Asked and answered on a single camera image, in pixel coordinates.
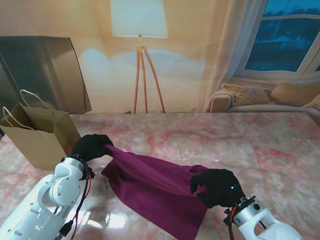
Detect wrist cable bundle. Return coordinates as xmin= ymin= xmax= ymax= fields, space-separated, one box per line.
xmin=223 ymin=206 xmax=238 ymax=240
xmin=58 ymin=162 xmax=96 ymax=240

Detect magenta shorts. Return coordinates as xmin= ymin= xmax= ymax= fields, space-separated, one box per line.
xmin=100 ymin=144 xmax=210 ymax=240

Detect sheer white curtain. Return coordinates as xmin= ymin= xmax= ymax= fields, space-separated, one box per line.
xmin=203 ymin=0 xmax=270 ymax=112

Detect dark grey flat screen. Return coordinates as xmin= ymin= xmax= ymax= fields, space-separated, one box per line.
xmin=0 ymin=35 xmax=93 ymax=118

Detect beige sofa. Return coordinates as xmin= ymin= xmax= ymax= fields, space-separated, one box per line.
xmin=208 ymin=83 xmax=320 ymax=113

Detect kraft paper bag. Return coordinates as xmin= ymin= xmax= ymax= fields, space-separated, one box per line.
xmin=0 ymin=89 xmax=82 ymax=170

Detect cream knitted cushion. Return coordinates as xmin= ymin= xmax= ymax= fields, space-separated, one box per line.
xmin=221 ymin=83 xmax=276 ymax=106

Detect left wrist cable bundle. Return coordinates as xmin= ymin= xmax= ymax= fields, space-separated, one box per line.
xmin=58 ymin=162 xmax=96 ymax=240

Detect white tripod floor lamp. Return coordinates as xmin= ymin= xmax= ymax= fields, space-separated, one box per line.
xmin=110 ymin=0 xmax=169 ymax=114

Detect right wrist cable bundle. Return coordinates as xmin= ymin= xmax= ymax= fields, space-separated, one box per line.
xmin=223 ymin=206 xmax=238 ymax=240

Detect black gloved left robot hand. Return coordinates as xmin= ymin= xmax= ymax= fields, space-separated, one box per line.
xmin=71 ymin=134 xmax=115 ymax=161

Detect white framed window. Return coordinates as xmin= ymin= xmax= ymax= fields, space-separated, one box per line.
xmin=234 ymin=0 xmax=320 ymax=81

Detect plain tan cushion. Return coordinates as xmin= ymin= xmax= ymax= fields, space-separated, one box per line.
xmin=269 ymin=83 xmax=320 ymax=106

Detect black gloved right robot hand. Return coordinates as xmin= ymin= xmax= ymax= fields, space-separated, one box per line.
xmin=189 ymin=168 xmax=247 ymax=209

